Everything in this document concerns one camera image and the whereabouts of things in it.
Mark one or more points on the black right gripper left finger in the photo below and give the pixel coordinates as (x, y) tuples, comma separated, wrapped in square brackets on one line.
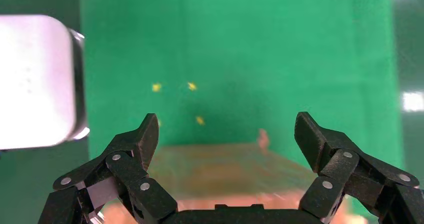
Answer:
[(132, 169)]

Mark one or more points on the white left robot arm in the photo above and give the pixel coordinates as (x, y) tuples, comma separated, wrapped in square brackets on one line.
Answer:
[(33, 83)]

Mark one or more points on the small torn cardboard scrap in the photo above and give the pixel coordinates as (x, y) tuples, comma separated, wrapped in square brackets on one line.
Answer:
[(263, 140)]

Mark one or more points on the small brown cardboard box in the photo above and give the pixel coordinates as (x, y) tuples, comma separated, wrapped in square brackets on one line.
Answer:
[(225, 169)]

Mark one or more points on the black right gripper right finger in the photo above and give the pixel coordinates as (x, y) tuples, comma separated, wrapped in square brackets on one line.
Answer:
[(344, 169)]

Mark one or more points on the green table cloth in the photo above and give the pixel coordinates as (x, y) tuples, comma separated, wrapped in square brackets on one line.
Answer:
[(265, 50)]

